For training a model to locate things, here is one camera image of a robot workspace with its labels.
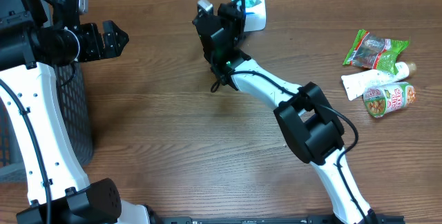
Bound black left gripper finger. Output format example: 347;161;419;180
103;20;129;44
104;41;128;59

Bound white conditioner tube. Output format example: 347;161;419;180
341;62;417;101

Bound green snack bag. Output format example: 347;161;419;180
343;29;410;75

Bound green cup noodles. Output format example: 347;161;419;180
363;82;416;118

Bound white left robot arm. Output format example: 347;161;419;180
1;0;155;224

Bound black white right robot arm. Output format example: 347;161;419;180
193;0;377;223

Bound white barcode scanner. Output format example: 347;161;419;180
244;0;267;32

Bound grey plastic lattice basket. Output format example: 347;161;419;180
1;63;93;183

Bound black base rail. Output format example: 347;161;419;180
160;213;405;224

